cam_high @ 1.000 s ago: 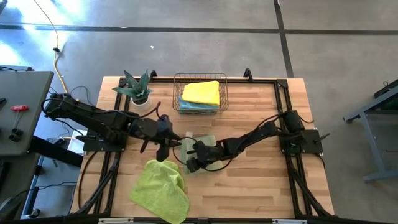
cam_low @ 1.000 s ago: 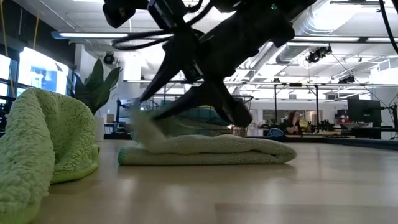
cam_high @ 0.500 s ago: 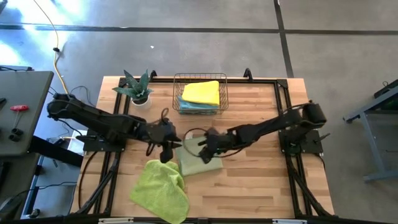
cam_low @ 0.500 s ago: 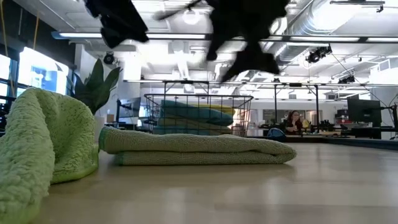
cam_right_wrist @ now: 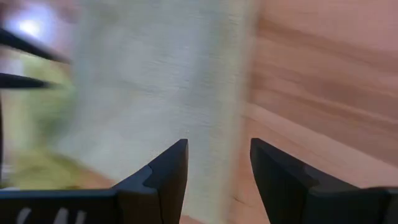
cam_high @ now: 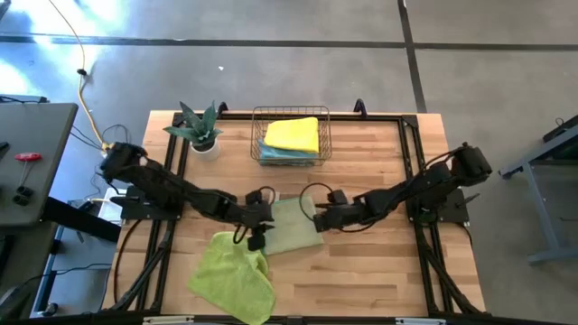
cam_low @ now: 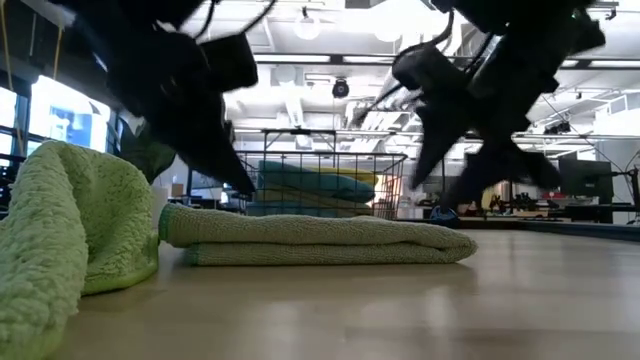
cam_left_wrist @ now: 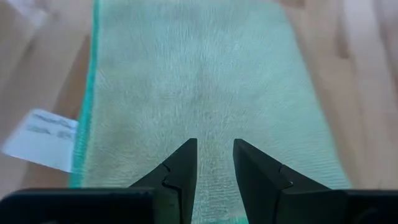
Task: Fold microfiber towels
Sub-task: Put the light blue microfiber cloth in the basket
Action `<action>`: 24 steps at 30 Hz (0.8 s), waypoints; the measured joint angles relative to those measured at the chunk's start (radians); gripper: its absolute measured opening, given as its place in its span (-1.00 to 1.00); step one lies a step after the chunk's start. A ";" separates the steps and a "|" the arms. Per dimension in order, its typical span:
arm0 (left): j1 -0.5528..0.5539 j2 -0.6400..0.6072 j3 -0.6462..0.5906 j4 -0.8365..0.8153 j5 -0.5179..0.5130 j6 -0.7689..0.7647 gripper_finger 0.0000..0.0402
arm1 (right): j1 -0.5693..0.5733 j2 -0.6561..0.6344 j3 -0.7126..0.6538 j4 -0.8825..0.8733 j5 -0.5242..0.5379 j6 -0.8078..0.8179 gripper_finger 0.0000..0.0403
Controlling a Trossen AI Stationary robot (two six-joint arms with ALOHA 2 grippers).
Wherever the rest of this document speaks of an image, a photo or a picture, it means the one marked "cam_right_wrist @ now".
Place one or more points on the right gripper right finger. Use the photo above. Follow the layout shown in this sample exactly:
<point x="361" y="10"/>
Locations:
<point x="295" y="199"/>

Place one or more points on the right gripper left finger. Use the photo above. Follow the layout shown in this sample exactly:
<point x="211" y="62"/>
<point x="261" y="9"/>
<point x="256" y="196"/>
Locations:
<point x="140" y="202"/>

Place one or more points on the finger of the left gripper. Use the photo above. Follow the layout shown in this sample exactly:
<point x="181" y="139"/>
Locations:
<point x="18" y="81"/>
<point x="25" y="45"/>

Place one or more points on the lime green microfiber towel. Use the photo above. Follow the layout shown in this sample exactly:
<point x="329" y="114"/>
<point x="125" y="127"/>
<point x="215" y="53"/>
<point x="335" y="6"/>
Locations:
<point x="40" y="124"/>

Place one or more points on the pale green microfiber towel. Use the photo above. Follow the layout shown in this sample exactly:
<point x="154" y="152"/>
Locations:
<point x="155" y="77"/>

